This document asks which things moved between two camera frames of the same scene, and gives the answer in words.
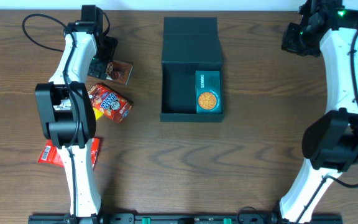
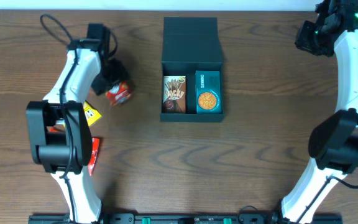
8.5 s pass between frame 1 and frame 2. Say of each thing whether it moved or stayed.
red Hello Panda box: moved
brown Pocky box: moved
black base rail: stayed
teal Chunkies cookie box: stayed
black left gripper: moved
